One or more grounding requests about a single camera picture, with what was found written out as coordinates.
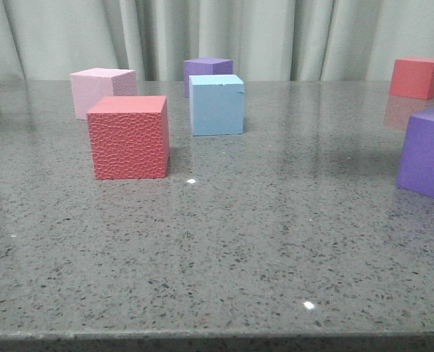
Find notched light blue foam cube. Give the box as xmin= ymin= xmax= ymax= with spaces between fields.
xmin=189 ymin=74 xmax=245 ymax=136

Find textured red foam cube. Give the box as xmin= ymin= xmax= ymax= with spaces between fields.
xmin=87 ymin=95 xmax=170 ymax=180

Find far purple foam cube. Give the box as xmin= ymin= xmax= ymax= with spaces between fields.
xmin=183 ymin=57 xmax=233 ymax=98

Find purple foam cube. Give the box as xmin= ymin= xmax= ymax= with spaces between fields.
xmin=183 ymin=57 xmax=233 ymax=98
xmin=397 ymin=106 xmax=434 ymax=198

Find pink foam cube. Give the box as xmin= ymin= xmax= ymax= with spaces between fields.
xmin=70 ymin=67 xmax=138 ymax=120

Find near purple foam cube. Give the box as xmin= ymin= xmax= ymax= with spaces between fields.
xmin=397 ymin=106 xmax=434 ymax=198

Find far red foam cube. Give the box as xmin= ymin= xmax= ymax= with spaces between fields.
xmin=389 ymin=56 xmax=434 ymax=100

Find grey pleated curtain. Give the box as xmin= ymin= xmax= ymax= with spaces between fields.
xmin=0 ymin=1 xmax=434 ymax=81

